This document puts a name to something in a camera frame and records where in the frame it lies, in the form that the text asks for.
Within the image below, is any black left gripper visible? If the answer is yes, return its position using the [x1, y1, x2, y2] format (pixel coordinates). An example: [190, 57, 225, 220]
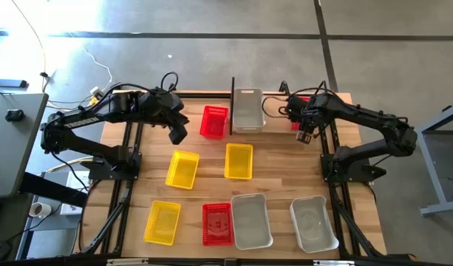
[150, 88, 191, 130]

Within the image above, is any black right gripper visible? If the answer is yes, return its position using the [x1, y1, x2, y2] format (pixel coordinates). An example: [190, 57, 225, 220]
[287, 94, 329, 134]

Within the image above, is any red slotted plastic basket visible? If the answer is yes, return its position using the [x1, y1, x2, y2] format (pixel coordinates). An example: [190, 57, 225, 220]
[199, 105, 230, 140]
[290, 95, 310, 132]
[202, 202, 235, 248]

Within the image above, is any white plastic basket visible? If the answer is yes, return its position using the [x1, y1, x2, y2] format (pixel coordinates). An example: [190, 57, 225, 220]
[289, 194, 340, 254]
[231, 87, 267, 134]
[230, 192, 274, 251]

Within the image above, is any yellow slotted plastic basket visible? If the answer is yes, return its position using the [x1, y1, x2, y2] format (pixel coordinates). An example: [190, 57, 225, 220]
[143, 199, 183, 247]
[224, 143, 254, 181]
[165, 149, 201, 191]

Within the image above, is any white flat box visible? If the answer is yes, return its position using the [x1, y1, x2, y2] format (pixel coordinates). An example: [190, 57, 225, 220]
[58, 169, 91, 217]

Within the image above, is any black desk leg bar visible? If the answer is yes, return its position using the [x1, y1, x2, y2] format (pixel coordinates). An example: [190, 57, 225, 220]
[18, 171, 89, 208]

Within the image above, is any small black device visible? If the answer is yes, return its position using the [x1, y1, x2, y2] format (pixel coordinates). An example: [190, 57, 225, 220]
[4, 108, 26, 123]

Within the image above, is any dark gray flat bar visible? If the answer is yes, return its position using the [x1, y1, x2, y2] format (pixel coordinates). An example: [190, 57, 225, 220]
[0, 78, 29, 89]

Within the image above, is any gray desk top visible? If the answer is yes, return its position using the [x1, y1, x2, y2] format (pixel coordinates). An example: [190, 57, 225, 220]
[0, 92, 50, 201]

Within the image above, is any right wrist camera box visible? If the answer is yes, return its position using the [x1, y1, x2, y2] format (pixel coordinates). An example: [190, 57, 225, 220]
[295, 129, 313, 146]

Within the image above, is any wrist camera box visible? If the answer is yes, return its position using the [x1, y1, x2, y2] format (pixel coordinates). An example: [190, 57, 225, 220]
[168, 123, 191, 146]
[295, 129, 313, 146]

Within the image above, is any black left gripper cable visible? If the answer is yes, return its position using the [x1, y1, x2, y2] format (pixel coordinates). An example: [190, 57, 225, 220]
[160, 71, 180, 93]

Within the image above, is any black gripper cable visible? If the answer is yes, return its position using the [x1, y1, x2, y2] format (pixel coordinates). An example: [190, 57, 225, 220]
[261, 95, 290, 120]
[160, 71, 180, 93]

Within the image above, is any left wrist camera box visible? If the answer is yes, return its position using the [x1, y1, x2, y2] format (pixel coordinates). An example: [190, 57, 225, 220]
[168, 123, 191, 146]

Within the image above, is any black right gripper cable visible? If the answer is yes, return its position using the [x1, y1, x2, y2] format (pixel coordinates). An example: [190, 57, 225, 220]
[261, 95, 290, 120]

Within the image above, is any thin white cable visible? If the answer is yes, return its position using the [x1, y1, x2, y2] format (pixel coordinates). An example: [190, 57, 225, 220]
[67, 33, 115, 93]

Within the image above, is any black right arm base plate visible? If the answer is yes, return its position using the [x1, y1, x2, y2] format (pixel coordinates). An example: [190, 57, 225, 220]
[320, 153, 388, 184]

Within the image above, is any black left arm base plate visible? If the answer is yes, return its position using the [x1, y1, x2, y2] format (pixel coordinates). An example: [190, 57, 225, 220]
[88, 151, 143, 182]

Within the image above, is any pale yellow hose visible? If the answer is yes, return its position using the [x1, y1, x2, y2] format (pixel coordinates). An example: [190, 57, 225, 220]
[44, 155, 95, 174]

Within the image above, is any gray metal table frame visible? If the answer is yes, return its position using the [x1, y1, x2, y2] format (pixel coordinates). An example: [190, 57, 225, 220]
[414, 102, 453, 218]

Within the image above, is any thin yellow cable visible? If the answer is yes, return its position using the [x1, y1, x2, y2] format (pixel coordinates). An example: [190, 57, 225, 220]
[10, 0, 48, 93]

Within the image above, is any silver frame bracket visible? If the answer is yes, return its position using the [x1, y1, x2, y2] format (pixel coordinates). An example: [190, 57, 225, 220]
[106, 257, 149, 266]
[313, 259, 355, 266]

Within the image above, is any black aluminium table frame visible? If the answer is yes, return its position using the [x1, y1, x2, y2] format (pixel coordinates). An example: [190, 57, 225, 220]
[72, 79, 419, 266]

